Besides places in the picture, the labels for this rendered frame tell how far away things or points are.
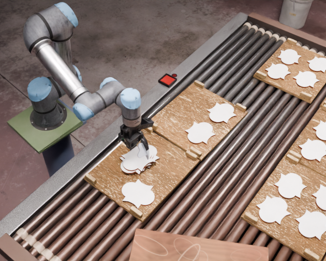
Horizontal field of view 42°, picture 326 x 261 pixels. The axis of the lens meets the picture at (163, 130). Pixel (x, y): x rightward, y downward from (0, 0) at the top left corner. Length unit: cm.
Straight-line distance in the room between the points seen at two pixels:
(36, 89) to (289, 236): 130
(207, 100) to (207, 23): 230
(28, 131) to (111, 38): 220
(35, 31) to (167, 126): 79
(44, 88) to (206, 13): 286
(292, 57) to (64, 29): 138
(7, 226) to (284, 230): 114
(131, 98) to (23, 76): 245
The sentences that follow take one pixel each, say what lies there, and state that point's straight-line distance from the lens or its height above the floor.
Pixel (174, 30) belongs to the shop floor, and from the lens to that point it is 435.
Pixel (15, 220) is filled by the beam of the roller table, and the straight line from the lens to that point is 191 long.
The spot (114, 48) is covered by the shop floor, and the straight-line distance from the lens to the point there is 413.
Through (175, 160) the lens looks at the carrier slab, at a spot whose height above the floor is 94.
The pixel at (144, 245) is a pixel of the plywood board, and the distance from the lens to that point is 163.
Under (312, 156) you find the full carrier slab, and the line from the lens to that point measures 211.
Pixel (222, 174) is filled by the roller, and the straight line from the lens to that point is 197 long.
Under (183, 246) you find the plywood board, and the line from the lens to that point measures 163.
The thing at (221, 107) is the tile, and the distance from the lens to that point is 222.
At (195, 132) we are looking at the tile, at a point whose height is 95.
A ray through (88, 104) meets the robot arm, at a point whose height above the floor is 136.
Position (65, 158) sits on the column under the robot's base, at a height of 63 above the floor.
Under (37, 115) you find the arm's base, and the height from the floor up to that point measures 96.
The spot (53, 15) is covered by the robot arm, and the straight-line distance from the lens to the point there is 180.
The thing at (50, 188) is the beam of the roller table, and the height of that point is 91.
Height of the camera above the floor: 250
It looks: 48 degrees down
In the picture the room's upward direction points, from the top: 2 degrees clockwise
